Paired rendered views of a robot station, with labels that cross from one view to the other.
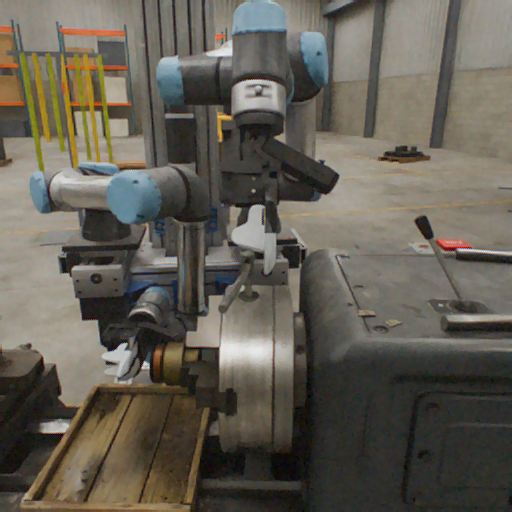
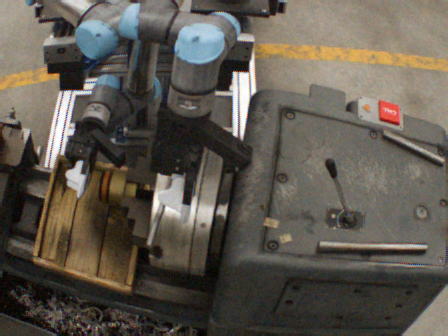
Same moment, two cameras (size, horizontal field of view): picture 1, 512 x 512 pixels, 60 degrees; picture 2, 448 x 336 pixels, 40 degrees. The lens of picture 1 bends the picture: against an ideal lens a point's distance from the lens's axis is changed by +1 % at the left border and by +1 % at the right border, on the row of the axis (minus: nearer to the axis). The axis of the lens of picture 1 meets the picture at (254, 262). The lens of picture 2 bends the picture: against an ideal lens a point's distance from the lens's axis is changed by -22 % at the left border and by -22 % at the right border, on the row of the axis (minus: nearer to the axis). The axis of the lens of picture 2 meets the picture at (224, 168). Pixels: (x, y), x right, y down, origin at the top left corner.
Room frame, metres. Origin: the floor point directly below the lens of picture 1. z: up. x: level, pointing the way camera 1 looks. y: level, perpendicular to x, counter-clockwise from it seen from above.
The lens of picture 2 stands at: (-0.11, -0.07, 2.50)
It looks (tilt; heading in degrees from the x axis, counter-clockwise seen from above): 56 degrees down; 0
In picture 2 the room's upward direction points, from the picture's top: 8 degrees clockwise
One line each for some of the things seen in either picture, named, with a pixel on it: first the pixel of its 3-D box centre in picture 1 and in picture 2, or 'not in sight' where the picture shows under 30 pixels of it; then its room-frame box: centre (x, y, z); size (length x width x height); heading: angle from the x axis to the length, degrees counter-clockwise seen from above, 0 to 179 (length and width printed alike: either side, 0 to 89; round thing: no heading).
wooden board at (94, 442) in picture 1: (134, 442); (88, 222); (0.76, 0.25, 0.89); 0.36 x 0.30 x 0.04; 178
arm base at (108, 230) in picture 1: (105, 219); not in sight; (1.38, 0.48, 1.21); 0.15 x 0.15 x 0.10
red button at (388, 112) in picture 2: (452, 246); (389, 113); (0.96, -0.45, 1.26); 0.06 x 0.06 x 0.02; 88
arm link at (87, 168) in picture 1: (99, 183); not in sight; (1.38, 0.48, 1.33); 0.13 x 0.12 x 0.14; 140
